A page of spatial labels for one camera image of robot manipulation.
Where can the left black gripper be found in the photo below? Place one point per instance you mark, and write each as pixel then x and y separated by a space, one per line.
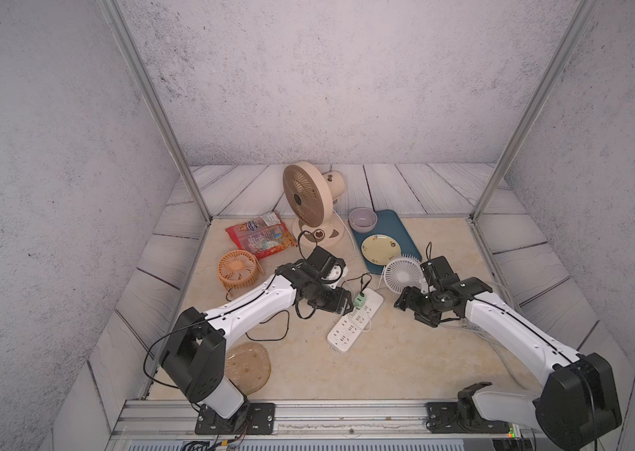
pixel 340 302

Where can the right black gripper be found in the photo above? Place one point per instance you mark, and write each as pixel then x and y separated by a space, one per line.
pixel 408 299

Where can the red snack bag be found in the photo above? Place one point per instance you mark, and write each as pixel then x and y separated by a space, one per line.
pixel 263 236

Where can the green usb plug adapter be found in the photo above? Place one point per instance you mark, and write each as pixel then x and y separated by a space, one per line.
pixel 360 300

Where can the white power strip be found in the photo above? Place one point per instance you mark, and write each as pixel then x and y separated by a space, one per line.
pixel 347 331

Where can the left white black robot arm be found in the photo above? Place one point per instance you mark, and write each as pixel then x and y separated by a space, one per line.
pixel 194 353

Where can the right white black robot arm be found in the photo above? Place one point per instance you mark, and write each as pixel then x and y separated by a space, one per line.
pixel 578 402

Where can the small white usb fan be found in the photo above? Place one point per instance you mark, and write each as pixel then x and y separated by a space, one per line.
pixel 403 272

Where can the small orange usb fan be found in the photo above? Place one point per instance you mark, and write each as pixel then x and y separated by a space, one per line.
pixel 238 269

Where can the beige desk fan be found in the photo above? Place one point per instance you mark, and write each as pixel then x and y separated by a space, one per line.
pixel 311 196

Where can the yellow plate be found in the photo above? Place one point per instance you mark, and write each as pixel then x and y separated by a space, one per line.
pixel 380 249

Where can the purple bowl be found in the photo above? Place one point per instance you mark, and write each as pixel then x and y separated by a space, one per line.
pixel 363 220

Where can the teal tray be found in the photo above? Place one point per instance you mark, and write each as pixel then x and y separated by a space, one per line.
pixel 390 224

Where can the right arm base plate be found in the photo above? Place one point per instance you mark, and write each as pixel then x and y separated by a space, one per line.
pixel 460 417

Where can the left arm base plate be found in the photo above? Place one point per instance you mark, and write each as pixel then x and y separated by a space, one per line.
pixel 250 419

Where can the aluminium front rail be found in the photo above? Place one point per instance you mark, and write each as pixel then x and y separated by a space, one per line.
pixel 311 425

